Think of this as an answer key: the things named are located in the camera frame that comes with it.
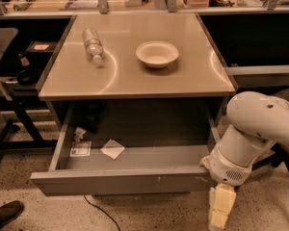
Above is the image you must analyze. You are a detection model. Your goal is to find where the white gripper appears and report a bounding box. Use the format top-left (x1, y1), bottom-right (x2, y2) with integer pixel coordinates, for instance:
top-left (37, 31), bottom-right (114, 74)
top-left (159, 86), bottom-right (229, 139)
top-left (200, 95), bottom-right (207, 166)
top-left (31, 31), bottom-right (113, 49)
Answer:
top-left (200, 142), bottom-right (251, 230)

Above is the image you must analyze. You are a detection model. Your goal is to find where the grey top drawer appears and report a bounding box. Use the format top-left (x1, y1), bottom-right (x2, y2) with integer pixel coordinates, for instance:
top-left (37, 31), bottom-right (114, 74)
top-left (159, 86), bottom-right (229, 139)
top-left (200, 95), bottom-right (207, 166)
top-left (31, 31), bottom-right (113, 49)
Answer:
top-left (31, 99), bottom-right (219, 196)

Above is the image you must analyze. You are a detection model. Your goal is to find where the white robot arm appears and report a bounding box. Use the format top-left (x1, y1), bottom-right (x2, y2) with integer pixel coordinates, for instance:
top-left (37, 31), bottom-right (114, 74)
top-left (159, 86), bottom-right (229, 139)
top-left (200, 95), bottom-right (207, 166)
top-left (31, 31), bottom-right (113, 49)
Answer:
top-left (200, 91), bottom-right (289, 231)

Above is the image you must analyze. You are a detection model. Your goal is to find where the grey drawer cabinet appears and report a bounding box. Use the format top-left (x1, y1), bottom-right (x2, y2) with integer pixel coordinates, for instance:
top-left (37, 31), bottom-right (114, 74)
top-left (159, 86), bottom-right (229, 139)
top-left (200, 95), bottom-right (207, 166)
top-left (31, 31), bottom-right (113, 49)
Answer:
top-left (35, 12), bottom-right (239, 198)

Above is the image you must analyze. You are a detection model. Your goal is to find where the black office chair right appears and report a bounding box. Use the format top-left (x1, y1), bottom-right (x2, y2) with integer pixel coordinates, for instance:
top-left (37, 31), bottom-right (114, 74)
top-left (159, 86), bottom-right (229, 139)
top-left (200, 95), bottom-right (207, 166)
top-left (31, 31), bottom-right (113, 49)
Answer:
top-left (252, 144), bottom-right (289, 173)

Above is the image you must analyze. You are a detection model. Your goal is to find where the white printed card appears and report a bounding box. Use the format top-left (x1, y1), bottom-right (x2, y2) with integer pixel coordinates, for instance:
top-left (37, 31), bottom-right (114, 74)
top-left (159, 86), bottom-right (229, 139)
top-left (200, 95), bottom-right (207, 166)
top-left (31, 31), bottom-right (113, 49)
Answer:
top-left (70, 141), bottom-right (92, 157)

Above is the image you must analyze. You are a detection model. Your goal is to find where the white bowl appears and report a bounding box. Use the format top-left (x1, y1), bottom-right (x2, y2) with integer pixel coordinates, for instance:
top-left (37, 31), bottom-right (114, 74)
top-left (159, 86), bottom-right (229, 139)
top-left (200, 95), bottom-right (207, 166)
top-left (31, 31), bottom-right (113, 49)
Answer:
top-left (136, 41), bottom-right (178, 69)

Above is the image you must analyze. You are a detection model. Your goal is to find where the small crumpled wrapper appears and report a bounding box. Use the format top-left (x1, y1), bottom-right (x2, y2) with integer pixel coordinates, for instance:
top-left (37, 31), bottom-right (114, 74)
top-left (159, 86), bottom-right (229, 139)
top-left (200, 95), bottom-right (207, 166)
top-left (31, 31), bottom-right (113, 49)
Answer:
top-left (73, 127), bottom-right (86, 142)

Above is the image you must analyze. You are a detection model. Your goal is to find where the clear plastic water bottle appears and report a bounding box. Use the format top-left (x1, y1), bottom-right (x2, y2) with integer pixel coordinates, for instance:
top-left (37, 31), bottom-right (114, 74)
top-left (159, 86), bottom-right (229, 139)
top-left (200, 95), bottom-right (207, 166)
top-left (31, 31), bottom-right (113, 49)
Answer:
top-left (82, 28), bottom-right (104, 64)

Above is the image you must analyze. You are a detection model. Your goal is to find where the dark shoe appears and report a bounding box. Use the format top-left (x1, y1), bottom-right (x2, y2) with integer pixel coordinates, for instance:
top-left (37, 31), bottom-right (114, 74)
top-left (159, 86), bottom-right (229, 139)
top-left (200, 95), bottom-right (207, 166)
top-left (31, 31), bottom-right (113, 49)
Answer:
top-left (0, 200), bottom-right (24, 229)

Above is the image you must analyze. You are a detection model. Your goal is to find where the black round object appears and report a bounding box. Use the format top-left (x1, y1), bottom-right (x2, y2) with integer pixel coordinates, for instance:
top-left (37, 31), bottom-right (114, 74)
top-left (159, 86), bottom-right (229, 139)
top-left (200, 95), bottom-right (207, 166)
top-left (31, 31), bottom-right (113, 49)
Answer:
top-left (16, 69), bottom-right (39, 85)

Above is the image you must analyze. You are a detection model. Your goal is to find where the black box with label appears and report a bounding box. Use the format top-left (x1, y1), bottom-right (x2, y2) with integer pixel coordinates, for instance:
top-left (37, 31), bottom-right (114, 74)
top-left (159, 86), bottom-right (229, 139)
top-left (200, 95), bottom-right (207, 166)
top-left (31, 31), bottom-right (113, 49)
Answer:
top-left (26, 40), bottom-right (57, 52)

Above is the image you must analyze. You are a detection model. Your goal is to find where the black floor cable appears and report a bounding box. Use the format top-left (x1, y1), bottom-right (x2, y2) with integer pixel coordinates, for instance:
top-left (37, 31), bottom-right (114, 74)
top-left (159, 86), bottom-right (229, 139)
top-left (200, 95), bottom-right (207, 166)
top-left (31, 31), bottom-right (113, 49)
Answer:
top-left (83, 194), bottom-right (122, 231)

